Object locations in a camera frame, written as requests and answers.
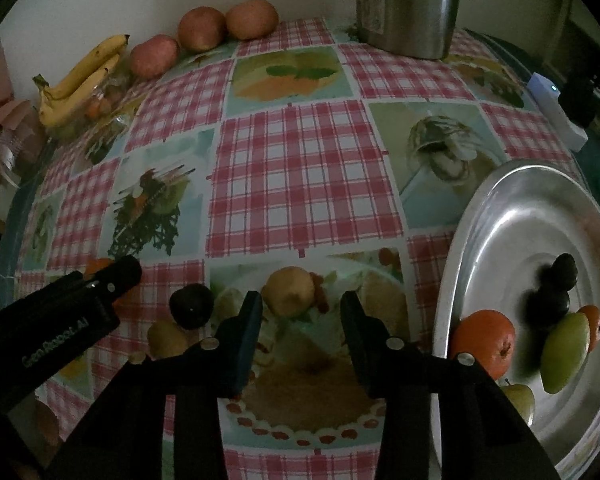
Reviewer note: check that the round metal plate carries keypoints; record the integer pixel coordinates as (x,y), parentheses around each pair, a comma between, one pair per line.
(510,230)

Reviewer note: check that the yellow banana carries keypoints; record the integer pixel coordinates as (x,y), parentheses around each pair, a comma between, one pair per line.
(72,100)
(90,62)

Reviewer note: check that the green apple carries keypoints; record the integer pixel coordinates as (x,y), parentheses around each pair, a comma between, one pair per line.
(521,402)
(565,352)

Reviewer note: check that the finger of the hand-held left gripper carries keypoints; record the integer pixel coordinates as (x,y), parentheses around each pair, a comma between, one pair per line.
(117,275)

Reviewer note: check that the dark plum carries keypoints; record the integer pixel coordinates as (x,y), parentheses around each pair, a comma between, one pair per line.
(565,270)
(547,307)
(192,305)

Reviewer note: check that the white box device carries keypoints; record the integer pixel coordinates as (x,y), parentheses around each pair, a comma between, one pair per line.
(555,110)

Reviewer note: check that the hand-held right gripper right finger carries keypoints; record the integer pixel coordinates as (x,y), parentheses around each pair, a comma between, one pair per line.
(357,345)

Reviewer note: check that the steel thermos jug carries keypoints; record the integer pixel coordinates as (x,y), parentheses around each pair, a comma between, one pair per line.
(405,10)

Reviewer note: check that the brown kiwi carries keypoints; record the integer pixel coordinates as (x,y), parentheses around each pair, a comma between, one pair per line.
(167,338)

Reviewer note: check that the red apple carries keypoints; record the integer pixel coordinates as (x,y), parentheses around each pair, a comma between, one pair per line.
(251,19)
(201,28)

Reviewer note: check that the black object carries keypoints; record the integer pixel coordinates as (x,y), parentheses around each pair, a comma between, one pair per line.
(582,95)

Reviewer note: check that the checkered printed tablecloth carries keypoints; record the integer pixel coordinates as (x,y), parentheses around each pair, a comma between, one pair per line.
(300,175)

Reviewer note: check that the glass bowl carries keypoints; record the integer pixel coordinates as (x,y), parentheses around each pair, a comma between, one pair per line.
(115,110)

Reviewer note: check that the yellow-brown kiwi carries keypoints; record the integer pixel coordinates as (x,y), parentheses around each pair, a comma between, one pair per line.
(287,290)

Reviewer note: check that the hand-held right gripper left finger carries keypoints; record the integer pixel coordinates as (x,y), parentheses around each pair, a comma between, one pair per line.
(247,340)

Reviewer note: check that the pink-red apple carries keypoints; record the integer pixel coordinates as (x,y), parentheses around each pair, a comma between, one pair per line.
(154,56)

